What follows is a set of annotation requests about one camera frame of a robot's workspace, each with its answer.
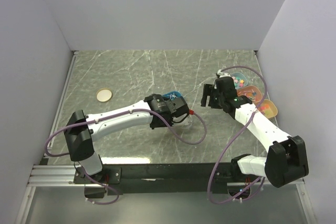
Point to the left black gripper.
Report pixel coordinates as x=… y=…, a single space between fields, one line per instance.
x=157 y=126

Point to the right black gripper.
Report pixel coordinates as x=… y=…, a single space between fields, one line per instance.
x=208 y=91

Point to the blue lollipop tray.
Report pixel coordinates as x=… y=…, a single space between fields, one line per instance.
x=171 y=95

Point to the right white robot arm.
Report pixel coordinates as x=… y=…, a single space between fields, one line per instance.
x=286 y=159

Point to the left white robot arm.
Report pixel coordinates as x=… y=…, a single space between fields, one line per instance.
x=91 y=127

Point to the clear plastic jar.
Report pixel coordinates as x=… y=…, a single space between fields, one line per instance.
x=184 y=121

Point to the light blue star candy tray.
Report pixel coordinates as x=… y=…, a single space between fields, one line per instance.
x=240 y=81

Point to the pink lollipop tray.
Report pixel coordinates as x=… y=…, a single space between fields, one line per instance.
x=251 y=92

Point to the beige gummy candy tray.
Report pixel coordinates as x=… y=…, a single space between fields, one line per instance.
x=268 y=109

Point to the beige round jar lid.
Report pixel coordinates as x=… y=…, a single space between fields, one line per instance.
x=104 y=95

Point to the black base beam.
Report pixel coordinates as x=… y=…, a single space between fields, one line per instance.
x=165 y=178

